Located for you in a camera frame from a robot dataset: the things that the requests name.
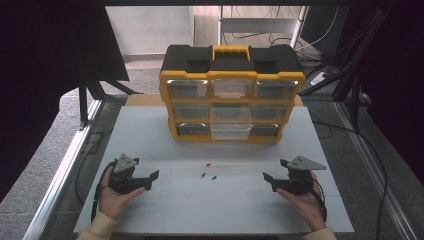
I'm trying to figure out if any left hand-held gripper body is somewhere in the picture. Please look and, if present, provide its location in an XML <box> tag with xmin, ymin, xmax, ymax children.
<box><xmin>108</xmin><ymin>153</ymin><xmax>148</xmax><ymax>195</ymax></box>

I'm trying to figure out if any set of clear drawers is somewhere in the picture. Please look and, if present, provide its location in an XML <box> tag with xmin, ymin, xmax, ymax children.
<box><xmin>166</xmin><ymin>78</ymin><xmax>299</xmax><ymax>137</ymax></box>

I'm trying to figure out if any yellow and black organizer box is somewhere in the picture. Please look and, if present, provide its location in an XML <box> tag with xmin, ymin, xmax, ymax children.
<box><xmin>158</xmin><ymin>44</ymin><xmax>306</xmax><ymax>144</ymax></box>

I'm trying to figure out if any tangle of floor cables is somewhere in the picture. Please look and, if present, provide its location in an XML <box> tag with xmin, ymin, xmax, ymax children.
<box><xmin>229</xmin><ymin>31</ymin><xmax>339</xmax><ymax>71</ymax></box>

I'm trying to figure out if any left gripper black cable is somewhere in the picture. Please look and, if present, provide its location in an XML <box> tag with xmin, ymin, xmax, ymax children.
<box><xmin>90</xmin><ymin>159</ymin><xmax>118</xmax><ymax>224</ymax></box>

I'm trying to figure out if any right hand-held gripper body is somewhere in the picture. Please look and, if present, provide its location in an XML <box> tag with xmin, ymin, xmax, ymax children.
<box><xmin>278</xmin><ymin>155</ymin><xmax>328</xmax><ymax>196</ymax></box>

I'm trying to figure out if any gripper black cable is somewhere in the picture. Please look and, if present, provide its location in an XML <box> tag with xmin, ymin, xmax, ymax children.
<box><xmin>90</xmin><ymin>159</ymin><xmax>118</xmax><ymax>224</ymax></box>
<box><xmin>311</xmin><ymin>173</ymin><xmax>329</xmax><ymax>223</ymax></box>

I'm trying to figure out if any person's right hand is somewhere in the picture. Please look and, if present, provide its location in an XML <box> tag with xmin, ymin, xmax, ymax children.
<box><xmin>275</xmin><ymin>173</ymin><xmax>328</xmax><ymax>232</ymax></box>

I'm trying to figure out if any white power strip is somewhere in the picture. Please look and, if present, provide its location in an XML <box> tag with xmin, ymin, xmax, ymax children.
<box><xmin>309</xmin><ymin>71</ymin><xmax>328</xmax><ymax>86</ymax></box>

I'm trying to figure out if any clear plastic drawer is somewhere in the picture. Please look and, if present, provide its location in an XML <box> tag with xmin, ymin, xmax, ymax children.
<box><xmin>210</xmin><ymin>114</ymin><xmax>253</xmax><ymax>141</ymax></box>

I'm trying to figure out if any black metal stand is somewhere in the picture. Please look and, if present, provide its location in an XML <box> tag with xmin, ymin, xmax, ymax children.
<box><xmin>299</xmin><ymin>6</ymin><xmax>396</xmax><ymax>132</ymax></box>
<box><xmin>78</xmin><ymin>76</ymin><xmax>144</xmax><ymax>129</ymax></box>

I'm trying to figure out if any person's left hand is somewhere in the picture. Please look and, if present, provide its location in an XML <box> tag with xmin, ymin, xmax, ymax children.
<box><xmin>98</xmin><ymin>166</ymin><xmax>147</xmax><ymax>220</ymax></box>

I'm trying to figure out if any black curtain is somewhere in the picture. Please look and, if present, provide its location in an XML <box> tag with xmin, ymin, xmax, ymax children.
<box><xmin>0</xmin><ymin>0</ymin><xmax>130</xmax><ymax>203</ymax></box>
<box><xmin>336</xmin><ymin>0</ymin><xmax>424</xmax><ymax>186</ymax></box>

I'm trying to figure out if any white metal rack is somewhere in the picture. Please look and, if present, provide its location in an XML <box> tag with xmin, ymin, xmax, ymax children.
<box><xmin>218</xmin><ymin>5</ymin><xmax>309</xmax><ymax>49</ymax></box>

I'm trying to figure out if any long black floor cable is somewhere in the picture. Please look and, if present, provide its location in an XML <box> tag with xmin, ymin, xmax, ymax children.
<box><xmin>309</xmin><ymin>113</ymin><xmax>390</xmax><ymax>240</ymax></box>

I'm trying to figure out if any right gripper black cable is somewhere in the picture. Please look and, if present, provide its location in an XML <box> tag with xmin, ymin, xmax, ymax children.
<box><xmin>311</xmin><ymin>173</ymin><xmax>329</xmax><ymax>223</ymax></box>

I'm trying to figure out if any aluminium rail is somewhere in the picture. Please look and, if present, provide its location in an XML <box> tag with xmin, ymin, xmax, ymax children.
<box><xmin>334</xmin><ymin>99</ymin><xmax>418</xmax><ymax>240</ymax></box>
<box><xmin>23</xmin><ymin>99</ymin><xmax>103</xmax><ymax>240</ymax></box>

